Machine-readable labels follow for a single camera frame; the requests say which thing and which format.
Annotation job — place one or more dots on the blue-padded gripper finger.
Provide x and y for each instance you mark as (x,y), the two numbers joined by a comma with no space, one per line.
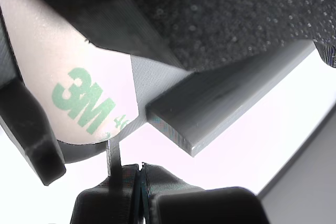
(197,205)

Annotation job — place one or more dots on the grey 3D printed fixture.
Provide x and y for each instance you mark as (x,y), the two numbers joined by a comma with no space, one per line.
(223,103)

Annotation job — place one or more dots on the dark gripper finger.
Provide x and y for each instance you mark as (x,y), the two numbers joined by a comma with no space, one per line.
(29,129)
(105,11)

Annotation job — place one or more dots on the tan 3M tape liner strip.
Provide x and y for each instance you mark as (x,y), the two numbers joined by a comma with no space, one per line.
(52,64)

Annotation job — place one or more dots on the black ribbed gripper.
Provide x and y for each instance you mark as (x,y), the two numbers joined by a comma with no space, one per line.
(236,11)

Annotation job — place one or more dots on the blue-padded gripper finger with blade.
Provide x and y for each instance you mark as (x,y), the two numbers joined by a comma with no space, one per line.
(105,203)

